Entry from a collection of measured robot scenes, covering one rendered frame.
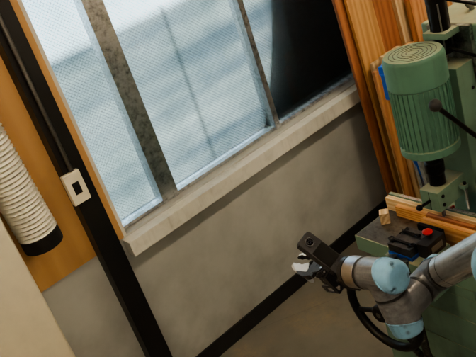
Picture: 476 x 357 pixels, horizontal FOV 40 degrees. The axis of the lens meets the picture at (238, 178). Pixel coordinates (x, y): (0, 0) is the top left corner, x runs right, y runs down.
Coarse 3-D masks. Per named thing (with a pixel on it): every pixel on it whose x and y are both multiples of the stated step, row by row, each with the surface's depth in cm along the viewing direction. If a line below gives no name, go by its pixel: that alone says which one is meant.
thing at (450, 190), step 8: (448, 176) 207; (456, 176) 205; (464, 176) 207; (448, 184) 203; (456, 184) 205; (424, 192) 204; (432, 192) 202; (440, 192) 201; (448, 192) 203; (456, 192) 206; (464, 192) 208; (424, 200) 206; (432, 200) 203; (440, 200) 201; (448, 200) 204; (432, 208) 205; (440, 208) 202
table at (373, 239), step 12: (396, 216) 227; (372, 228) 225; (384, 228) 223; (396, 228) 221; (360, 240) 224; (372, 240) 219; (384, 240) 217; (372, 252) 222; (384, 252) 216; (468, 288) 193
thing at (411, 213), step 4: (400, 204) 226; (396, 208) 225; (400, 208) 224; (404, 208) 222; (408, 208) 222; (412, 208) 221; (396, 212) 227; (400, 212) 225; (404, 212) 223; (408, 212) 222; (412, 212) 220; (416, 212) 218; (420, 212) 217; (424, 212) 217; (400, 216) 226; (404, 216) 224; (408, 216) 223; (412, 216) 221; (416, 216) 219; (420, 216) 218; (424, 216) 216; (416, 220) 220; (420, 220) 219; (472, 224) 203
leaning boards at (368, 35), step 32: (352, 0) 329; (384, 0) 348; (416, 0) 349; (352, 32) 334; (384, 32) 351; (416, 32) 353; (352, 64) 339; (384, 96) 338; (384, 128) 354; (384, 160) 362; (416, 192) 360
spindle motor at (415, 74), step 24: (408, 48) 190; (432, 48) 184; (384, 72) 189; (408, 72) 181; (432, 72) 180; (408, 96) 185; (432, 96) 184; (408, 120) 189; (432, 120) 187; (408, 144) 194; (432, 144) 190; (456, 144) 192
